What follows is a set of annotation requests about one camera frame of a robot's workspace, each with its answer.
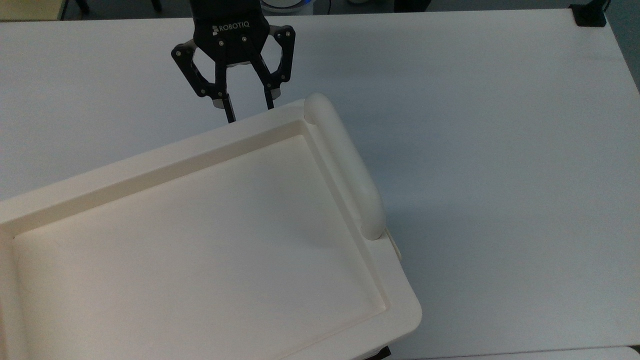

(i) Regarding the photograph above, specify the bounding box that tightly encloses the dark box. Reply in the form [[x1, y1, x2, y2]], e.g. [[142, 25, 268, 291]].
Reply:
[[392, 0, 431, 13]]

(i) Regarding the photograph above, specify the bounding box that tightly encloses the black table clamp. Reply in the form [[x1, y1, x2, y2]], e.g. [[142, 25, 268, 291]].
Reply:
[[570, 0, 608, 28]]

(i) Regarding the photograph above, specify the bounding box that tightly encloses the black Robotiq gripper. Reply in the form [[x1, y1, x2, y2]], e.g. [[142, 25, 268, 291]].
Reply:
[[171, 0, 297, 124]]

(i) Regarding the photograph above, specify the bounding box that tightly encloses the beige wooden board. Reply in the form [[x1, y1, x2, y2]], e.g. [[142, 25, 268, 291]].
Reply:
[[0, 0, 68, 22]]

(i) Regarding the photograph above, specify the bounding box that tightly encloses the blue and white round object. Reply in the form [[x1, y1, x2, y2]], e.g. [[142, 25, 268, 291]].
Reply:
[[261, 0, 316, 15]]

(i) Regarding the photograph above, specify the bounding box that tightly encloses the cream plastic cabinet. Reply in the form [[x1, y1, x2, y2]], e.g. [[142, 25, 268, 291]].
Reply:
[[0, 98, 423, 360]]

